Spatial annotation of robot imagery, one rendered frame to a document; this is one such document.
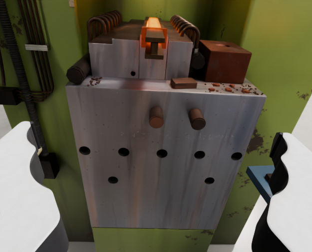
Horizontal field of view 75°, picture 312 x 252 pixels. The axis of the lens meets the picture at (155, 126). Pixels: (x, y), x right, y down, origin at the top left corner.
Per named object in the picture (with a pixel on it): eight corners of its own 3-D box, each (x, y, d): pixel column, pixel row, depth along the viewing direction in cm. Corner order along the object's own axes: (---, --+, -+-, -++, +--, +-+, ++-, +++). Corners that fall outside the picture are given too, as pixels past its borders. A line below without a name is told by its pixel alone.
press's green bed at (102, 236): (191, 292, 87) (215, 230, 62) (103, 291, 85) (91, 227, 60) (177, 188, 134) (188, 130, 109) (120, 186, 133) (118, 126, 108)
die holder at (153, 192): (215, 230, 62) (267, 96, 38) (91, 227, 60) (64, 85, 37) (188, 129, 109) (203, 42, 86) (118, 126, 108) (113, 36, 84)
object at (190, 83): (174, 89, 38) (175, 83, 38) (170, 83, 41) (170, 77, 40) (196, 88, 39) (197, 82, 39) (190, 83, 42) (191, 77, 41)
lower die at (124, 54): (187, 81, 43) (193, 38, 38) (92, 76, 42) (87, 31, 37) (171, 43, 78) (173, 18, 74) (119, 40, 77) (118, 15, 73)
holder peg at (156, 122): (163, 129, 37) (164, 116, 36) (148, 128, 37) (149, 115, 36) (162, 118, 41) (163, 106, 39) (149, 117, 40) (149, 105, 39)
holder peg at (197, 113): (204, 131, 37) (207, 118, 36) (189, 130, 37) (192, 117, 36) (200, 120, 41) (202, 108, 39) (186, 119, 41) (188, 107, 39)
